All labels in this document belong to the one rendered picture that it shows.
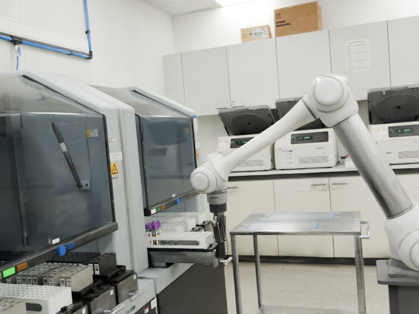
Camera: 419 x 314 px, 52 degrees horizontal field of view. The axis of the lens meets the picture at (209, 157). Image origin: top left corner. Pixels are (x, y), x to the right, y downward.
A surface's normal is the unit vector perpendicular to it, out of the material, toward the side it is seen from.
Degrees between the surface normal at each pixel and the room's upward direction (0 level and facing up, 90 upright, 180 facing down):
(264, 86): 90
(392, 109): 142
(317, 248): 90
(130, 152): 90
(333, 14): 90
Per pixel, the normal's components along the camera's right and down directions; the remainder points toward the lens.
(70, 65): 0.94, -0.06
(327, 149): -0.33, 0.07
